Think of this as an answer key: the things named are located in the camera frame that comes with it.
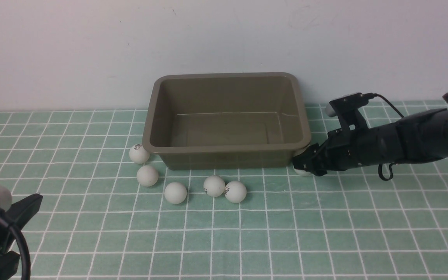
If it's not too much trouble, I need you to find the white ball black logo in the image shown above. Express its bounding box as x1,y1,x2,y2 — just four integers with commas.
203,175,226,198

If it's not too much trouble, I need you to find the right camera cable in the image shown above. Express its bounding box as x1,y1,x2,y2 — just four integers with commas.
372,93,405,118

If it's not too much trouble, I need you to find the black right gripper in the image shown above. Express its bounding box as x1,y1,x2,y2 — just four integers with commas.
292,129,368,177

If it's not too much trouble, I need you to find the white ping-pong ball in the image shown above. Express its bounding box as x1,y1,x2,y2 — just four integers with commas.
164,182,188,205

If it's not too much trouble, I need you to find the plain white ball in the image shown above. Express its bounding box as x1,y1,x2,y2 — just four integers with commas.
136,165,159,187

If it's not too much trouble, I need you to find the olive plastic bin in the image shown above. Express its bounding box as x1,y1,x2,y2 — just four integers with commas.
142,72,312,170

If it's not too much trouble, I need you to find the white ball with logo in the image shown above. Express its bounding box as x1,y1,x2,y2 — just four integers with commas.
128,144,151,165

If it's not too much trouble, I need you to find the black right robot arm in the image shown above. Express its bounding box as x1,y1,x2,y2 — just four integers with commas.
292,102,448,176

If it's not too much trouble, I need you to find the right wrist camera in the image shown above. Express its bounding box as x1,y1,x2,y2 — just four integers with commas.
325,93,376,133

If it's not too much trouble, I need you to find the green checkered tablecloth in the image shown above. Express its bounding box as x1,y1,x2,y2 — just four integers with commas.
0,110,448,280

